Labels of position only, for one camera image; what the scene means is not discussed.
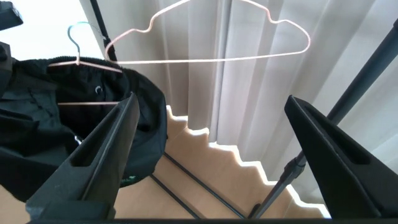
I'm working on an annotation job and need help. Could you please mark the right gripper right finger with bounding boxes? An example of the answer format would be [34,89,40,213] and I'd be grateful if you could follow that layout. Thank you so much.
[284,95,398,218]

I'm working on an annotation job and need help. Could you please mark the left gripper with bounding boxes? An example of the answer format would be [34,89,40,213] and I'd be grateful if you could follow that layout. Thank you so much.
[0,41,16,98]

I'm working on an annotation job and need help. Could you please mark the pink clothes hanger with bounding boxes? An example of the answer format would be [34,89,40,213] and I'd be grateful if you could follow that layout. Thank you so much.
[47,21,124,107]
[104,0,312,65]

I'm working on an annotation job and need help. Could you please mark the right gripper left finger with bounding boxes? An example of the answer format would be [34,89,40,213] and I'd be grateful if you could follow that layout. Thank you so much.
[25,92,141,219]

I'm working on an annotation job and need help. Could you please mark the black shorts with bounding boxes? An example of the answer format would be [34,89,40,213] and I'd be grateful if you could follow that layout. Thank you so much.
[0,55,169,203]

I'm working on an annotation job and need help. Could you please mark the black clothes rack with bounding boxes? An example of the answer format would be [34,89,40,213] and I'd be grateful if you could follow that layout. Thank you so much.
[89,0,398,220]

